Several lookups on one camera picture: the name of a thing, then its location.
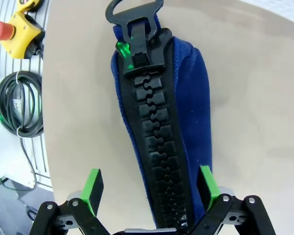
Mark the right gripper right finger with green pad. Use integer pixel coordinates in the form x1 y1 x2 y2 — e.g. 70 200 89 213
189 165 276 235

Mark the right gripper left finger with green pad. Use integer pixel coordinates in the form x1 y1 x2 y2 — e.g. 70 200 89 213
30 168 113 235

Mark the navy CAMPUS zipper pouch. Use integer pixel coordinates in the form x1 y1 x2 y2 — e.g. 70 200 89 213
105 0 213 229

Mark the yellow emergency stop button box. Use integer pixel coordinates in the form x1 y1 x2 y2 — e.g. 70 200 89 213
0 0 46 60

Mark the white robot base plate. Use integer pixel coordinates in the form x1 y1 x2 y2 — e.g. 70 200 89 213
0 174 38 192

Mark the coiled black cable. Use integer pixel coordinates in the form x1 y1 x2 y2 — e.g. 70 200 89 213
0 70 45 192

